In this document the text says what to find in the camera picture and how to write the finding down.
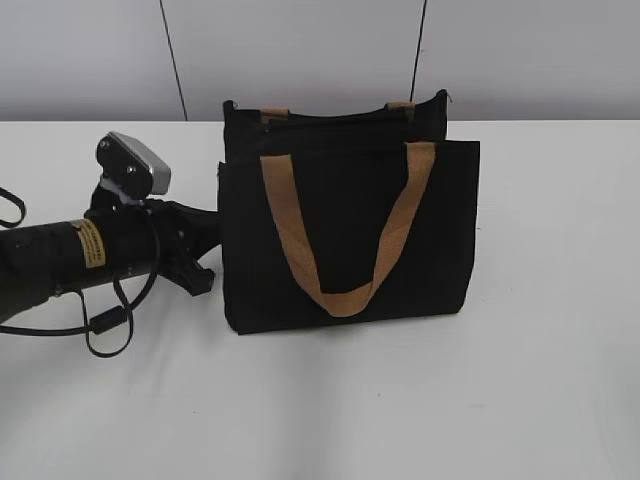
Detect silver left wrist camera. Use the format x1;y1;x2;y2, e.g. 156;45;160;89
96;131;171;205

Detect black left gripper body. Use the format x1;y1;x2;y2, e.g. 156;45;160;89
89;189;191;286

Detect black tote bag tan handles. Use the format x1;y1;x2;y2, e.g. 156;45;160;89
217;90;480;334

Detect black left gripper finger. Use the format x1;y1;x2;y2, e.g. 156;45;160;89
172;251;215;296
179;206;221;255

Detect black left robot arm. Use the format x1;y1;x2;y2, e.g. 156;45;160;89
1;188;221;321

